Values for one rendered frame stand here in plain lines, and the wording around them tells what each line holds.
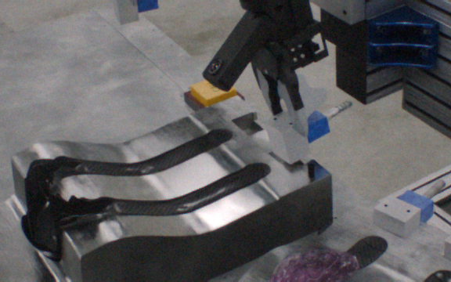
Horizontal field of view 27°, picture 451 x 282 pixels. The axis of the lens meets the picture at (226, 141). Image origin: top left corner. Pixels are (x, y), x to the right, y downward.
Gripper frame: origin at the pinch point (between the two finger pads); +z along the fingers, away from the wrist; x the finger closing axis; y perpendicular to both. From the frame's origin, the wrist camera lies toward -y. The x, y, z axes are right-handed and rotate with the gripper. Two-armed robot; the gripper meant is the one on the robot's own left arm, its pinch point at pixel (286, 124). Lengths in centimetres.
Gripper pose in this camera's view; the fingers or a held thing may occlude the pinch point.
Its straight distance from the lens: 130.5
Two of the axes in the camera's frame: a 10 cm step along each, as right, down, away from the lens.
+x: -4.7, -3.4, 8.1
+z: 2.7, 8.2, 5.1
